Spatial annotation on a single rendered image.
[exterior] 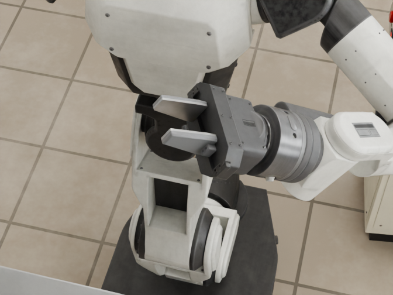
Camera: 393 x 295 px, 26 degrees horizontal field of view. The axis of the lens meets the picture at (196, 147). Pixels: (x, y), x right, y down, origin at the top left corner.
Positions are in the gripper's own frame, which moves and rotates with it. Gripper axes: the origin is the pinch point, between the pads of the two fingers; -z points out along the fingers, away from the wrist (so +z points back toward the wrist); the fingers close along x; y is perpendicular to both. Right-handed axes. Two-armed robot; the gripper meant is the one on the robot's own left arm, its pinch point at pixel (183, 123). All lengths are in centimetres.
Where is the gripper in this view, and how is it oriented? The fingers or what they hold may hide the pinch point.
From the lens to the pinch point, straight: 96.9
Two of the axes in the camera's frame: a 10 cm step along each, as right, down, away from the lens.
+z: 8.0, 1.6, 5.8
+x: -2.3, -8.2, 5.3
